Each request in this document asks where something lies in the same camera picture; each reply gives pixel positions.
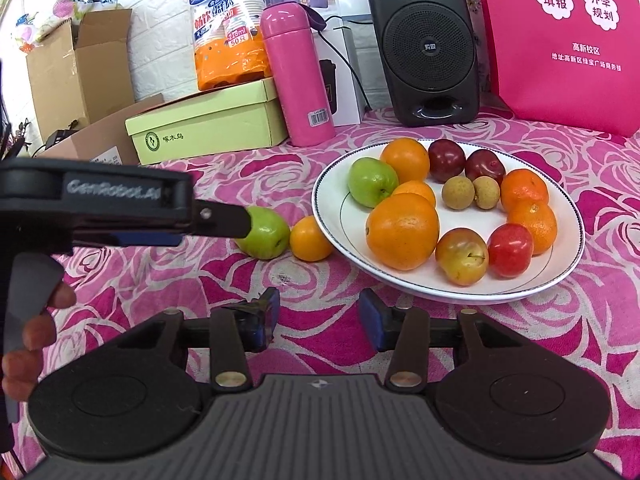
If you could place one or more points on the pack of paper cups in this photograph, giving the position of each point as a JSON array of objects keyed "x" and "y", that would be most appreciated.
[{"x": 225, "y": 55}]

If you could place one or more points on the pink printed bag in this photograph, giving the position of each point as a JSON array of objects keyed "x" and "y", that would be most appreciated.
[{"x": 560, "y": 95}]

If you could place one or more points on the white product box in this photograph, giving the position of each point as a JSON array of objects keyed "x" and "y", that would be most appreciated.
[{"x": 345, "y": 75}]

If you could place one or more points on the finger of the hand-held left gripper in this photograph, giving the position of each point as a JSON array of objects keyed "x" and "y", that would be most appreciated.
[
  {"x": 150, "y": 240},
  {"x": 220, "y": 219}
]

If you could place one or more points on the yellow red plum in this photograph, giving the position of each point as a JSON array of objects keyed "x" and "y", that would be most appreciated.
[{"x": 461, "y": 257}]

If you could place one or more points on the person's left hand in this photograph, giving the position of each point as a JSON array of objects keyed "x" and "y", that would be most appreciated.
[{"x": 37, "y": 332}]

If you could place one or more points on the white plate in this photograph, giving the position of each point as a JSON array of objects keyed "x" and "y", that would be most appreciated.
[{"x": 470, "y": 217}]

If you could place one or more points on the dark red plum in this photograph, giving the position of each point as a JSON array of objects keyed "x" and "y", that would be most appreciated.
[
  {"x": 484, "y": 165},
  {"x": 446, "y": 160}
]

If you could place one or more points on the black power adapter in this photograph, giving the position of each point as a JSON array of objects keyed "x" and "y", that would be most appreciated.
[{"x": 60, "y": 137}]

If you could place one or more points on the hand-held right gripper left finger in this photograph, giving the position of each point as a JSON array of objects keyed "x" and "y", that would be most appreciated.
[{"x": 272, "y": 310}]

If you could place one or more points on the floral printed cloth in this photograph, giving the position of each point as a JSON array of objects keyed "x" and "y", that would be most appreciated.
[{"x": 45, "y": 25}]

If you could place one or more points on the open cardboard box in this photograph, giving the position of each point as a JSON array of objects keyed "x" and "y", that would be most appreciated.
[{"x": 55, "y": 90}]

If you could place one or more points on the tan longan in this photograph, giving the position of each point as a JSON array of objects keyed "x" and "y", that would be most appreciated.
[
  {"x": 457, "y": 193},
  {"x": 487, "y": 192}
]

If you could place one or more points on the green apple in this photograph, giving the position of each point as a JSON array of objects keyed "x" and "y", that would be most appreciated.
[
  {"x": 371, "y": 182},
  {"x": 267, "y": 235}
]

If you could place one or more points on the large orange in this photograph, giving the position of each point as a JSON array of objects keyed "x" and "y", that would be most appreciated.
[
  {"x": 402, "y": 232},
  {"x": 406, "y": 159}
]

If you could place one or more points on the pink rose tablecloth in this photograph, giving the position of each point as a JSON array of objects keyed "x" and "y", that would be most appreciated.
[{"x": 575, "y": 340}]

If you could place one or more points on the small orange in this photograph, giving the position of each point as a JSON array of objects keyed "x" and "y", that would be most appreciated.
[
  {"x": 310, "y": 239},
  {"x": 417, "y": 191}
]

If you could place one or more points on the pink thermos bottle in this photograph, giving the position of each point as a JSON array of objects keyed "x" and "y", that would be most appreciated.
[{"x": 295, "y": 75}]

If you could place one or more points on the bright red plum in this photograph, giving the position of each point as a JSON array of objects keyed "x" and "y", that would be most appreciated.
[{"x": 510, "y": 251}]

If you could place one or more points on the black speaker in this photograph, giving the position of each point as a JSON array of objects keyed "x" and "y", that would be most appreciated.
[{"x": 425, "y": 50}]

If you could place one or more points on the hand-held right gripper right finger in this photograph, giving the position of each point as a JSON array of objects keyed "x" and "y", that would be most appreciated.
[{"x": 370, "y": 310}]

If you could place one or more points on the mandarin orange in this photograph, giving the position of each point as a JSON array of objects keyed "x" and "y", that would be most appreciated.
[
  {"x": 525, "y": 187},
  {"x": 535, "y": 227}
]

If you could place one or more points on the light green shoebox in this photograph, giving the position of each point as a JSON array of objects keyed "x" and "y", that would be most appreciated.
[{"x": 215, "y": 125}]

